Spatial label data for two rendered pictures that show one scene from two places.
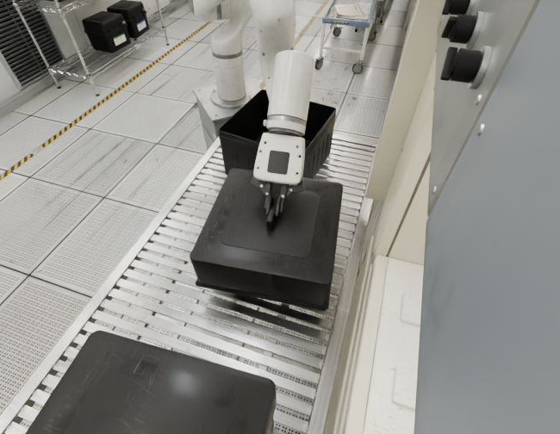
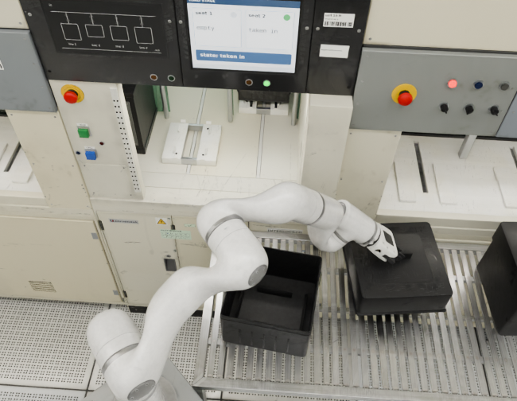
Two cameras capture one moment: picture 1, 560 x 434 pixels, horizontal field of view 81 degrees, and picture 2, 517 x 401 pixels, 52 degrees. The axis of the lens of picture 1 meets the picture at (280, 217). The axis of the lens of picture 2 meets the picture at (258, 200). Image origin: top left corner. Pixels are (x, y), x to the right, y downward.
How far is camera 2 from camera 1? 1.67 m
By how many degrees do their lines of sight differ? 63
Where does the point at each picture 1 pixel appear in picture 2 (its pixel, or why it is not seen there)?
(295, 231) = (403, 243)
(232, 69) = not seen: hidden behind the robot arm
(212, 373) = (512, 243)
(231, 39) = not seen: hidden behind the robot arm
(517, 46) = (515, 100)
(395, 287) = (395, 205)
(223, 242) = (432, 278)
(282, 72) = (359, 217)
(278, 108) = (372, 226)
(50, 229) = not seen: outside the picture
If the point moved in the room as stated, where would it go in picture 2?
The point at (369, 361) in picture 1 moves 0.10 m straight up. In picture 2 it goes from (443, 214) to (452, 196)
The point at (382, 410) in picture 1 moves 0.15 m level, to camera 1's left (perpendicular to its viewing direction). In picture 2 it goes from (461, 208) to (483, 240)
